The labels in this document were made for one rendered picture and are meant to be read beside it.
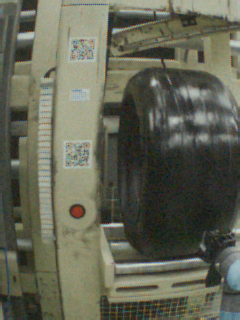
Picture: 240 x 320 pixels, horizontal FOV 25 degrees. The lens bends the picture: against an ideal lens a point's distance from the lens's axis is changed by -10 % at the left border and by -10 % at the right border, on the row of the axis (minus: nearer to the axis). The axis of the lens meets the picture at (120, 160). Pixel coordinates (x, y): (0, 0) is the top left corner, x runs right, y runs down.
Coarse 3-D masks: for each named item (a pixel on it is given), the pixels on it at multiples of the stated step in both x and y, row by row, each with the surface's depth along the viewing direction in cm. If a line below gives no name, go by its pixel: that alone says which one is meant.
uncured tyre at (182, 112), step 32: (128, 96) 165; (160, 96) 141; (192, 96) 142; (224, 96) 145; (128, 128) 184; (160, 128) 138; (192, 128) 138; (224, 128) 139; (128, 160) 187; (160, 160) 137; (192, 160) 136; (224, 160) 138; (128, 192) 185; (160, 192) 138; (192, 192) 137; (224, 192) 139; (128, 224) 169; (160, 224) 141; (192, 224) 141; (224, 224) 144; (160, 256) 154
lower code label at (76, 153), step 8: (64, 144) 149; (72, 144) 149; (80, 144) 150; (88, 144) 150; (64, 152) 150; (72, 152) 150; (80, 152) 150; (88, 152) 151; (64, 160) 150; (72, 160) 151; (80, 160) 151; (88, 160) 151
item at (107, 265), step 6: (102, 234) 168; (102, 240) 163; (102, 246) 159; (108, 246) 159; (102, 252) 155; (108, 252) 155; (102, 258) 153; (108, 258) 151; (102, 264) 154; (108, 264) 149; (114, 264) 149; (102, 270) 154; (108, 270) 149; (114, 270) 150; (102, 276) 155; (108, 276) 150; (108, 282) 151
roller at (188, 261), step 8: (176, 256) 159; (184, 256) 158; (192, 256) 158; (120, 264) 154; (128, 264) 155; (136, 264) 155; (144, 264) 155; (152, 264) 155; (160, 264) 156; (168, 264) 156; (176, 264) 156; (184, 264) 157; (192, 264) 157; (200, 264) 158; (208, 264) 159; (120, 272) 154; (128, 272) 155; (136, 272) 155; (144, 272) 156
